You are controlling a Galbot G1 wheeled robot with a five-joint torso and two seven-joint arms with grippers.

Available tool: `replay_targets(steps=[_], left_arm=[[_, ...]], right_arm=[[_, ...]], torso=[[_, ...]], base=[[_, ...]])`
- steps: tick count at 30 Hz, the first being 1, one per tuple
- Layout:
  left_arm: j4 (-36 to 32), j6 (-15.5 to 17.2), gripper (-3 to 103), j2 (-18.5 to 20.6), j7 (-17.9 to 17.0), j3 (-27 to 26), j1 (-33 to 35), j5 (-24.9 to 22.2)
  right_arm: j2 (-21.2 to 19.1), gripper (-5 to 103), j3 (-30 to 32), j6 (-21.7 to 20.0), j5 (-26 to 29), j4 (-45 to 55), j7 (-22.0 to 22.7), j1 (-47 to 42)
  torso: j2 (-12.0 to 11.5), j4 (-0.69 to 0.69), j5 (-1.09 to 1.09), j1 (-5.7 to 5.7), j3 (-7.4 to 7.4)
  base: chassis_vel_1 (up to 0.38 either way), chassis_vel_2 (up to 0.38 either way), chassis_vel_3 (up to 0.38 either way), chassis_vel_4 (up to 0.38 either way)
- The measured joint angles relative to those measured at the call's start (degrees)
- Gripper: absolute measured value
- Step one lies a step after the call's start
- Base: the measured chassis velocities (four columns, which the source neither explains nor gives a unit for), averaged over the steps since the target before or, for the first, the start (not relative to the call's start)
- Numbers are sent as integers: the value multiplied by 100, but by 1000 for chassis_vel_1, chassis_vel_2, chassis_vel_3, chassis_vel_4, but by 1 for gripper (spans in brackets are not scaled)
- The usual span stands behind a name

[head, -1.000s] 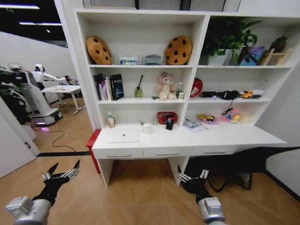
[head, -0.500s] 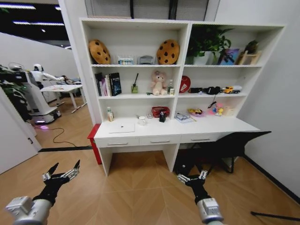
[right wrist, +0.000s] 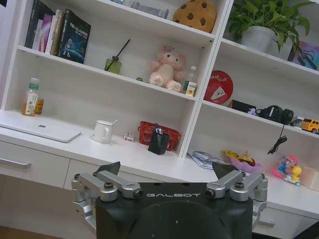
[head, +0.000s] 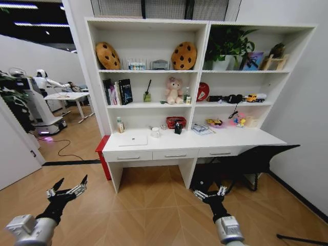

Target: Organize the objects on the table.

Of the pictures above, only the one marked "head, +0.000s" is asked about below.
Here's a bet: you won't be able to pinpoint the wooden stand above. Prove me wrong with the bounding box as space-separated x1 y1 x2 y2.
260 53 290 71

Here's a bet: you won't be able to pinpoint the pink book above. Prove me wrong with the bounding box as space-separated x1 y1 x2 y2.
109 84 118 106

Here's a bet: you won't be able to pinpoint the white laptop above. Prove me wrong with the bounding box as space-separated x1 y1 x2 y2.
118 135 149 147

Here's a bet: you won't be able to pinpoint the black hardcover book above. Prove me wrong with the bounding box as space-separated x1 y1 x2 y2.
118 78 133 106

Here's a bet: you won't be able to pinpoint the purple framed picture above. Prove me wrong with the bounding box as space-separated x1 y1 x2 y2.
242 51 264 71

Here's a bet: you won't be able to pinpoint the yellow and purple toy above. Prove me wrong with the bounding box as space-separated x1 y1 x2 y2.
206 118 224 128

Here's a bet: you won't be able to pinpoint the green plant in white pot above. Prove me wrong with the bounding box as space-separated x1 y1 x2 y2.
204 25 257 71

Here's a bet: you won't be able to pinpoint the white rack of small bottles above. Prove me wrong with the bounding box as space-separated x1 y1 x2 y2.
122 57 148 70

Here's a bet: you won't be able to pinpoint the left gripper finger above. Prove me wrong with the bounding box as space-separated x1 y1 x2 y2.
46 178 65 197
67 174 88 197

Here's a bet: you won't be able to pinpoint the brown figurine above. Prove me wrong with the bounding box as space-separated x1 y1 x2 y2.
269 43 286 58

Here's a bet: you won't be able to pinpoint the colourful toy figures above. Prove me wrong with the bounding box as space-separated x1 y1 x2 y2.
229 116 247 128

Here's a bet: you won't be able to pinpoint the light wooden box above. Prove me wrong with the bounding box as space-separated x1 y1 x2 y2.
245 116 259 128

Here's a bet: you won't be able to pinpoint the white books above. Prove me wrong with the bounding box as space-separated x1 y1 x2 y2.
114 80 121 106

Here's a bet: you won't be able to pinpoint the black headphones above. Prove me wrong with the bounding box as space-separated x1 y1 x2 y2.
224 94 243 104

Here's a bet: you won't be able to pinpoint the pink plush bear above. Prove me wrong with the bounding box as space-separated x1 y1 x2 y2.
165 76 185 105

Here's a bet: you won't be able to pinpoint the white wheeled background robot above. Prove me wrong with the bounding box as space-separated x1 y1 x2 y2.
9 68 71 136

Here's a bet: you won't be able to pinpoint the white door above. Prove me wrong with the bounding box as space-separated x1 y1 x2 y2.
0 98 46 190

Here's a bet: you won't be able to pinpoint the white open shelf unit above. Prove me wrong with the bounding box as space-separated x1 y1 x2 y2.
196 20 318 131
84 17 210 135

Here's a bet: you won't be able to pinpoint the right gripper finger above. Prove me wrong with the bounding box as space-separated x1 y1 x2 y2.
217 182 231 197
191 183 209 200

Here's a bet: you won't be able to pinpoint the person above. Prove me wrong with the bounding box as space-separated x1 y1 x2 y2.
67 81 88 92

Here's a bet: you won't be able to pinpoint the red round sign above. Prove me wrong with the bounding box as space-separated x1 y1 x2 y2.
196 81 210 102

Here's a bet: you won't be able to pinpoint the grey desk organizer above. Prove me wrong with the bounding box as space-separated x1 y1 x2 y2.
150 59 171 71

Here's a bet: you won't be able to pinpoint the brown cookie pillow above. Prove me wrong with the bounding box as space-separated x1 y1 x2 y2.
171 42 198 71
95 42 121 70

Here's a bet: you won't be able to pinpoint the green drink bottle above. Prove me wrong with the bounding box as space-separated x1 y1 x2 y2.
183 86 192 105

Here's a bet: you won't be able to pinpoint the green reed diffuser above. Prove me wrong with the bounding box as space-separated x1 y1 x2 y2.
142 79 152 103

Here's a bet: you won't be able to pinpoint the yellow toy truck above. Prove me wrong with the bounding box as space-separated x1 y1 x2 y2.
245 93 267 103

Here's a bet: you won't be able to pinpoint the white desk drawer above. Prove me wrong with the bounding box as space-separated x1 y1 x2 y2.
152 149 199 161
105 151 153 162
198 147 244 158

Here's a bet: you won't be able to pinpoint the dark thick book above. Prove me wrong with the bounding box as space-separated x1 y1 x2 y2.
102 78 112 106

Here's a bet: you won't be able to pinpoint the black floor cable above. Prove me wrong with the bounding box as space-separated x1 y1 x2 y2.
38 138 103 163

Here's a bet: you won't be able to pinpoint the black office chair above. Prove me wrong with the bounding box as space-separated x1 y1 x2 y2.
192 145 301 192

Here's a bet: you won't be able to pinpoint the red plastic basket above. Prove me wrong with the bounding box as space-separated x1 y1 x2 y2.
166 116 187 129

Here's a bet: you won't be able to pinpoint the white desk with drawers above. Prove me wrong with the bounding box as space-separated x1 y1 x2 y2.
101 127 288 194

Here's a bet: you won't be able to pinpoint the white lotion bottle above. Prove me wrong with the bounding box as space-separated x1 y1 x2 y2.
115 116 125 133

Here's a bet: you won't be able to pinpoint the white background table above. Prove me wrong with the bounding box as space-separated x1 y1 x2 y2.
44 91 95 124

